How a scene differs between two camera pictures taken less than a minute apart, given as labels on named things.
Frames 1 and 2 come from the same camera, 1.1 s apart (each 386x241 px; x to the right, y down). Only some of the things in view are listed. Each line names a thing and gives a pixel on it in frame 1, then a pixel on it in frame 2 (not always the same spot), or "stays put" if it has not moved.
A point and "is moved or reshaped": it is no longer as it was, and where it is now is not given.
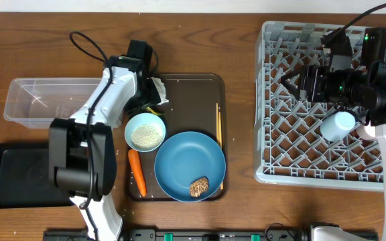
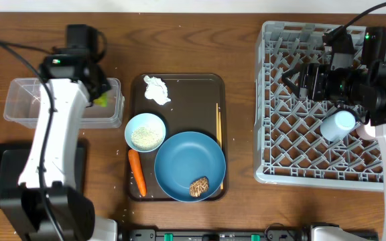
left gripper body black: (149, 97) → (96, 84)
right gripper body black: (322, 88) stays put
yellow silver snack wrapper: (149, 109) is moved or reshaped
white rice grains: (146, 137) stays put
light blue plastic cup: (337, 126) stays put
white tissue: (161, 90) stays put
